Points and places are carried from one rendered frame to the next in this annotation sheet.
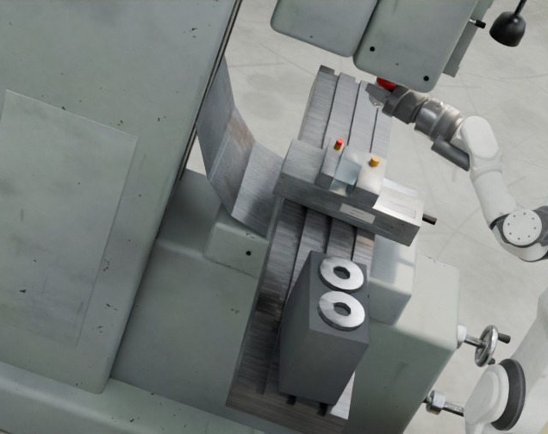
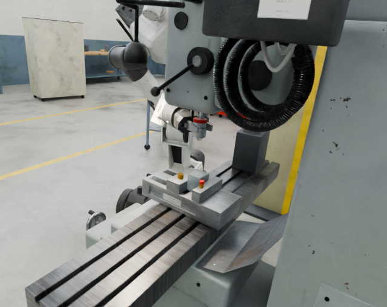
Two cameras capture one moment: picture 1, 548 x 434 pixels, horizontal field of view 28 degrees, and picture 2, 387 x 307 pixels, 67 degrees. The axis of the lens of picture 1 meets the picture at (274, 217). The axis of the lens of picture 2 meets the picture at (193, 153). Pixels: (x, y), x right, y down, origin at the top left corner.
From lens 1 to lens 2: 3.08 m
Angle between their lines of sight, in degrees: 112
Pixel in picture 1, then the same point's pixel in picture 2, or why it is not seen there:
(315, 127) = (171, 253)
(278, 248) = (246, 190)
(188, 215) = (267, 286)
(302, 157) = (220, 201)
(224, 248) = not seen: hidden behind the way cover
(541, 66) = not seen: outside the picture
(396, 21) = not seen: hidden behind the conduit
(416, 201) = (157, 175)
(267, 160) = (216, 260)
